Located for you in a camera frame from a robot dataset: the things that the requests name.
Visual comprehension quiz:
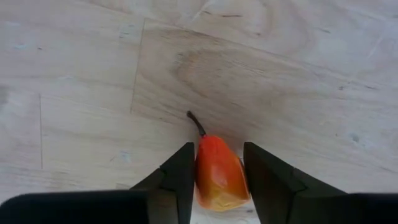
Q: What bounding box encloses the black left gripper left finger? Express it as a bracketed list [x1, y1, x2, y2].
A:
[0, 142, 196, 224]

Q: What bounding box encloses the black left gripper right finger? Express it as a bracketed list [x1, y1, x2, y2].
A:
[243, 142, 398, 224]

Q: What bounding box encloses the small orange toy pear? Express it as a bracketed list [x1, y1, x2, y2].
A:
[186, 110, 251, 213]

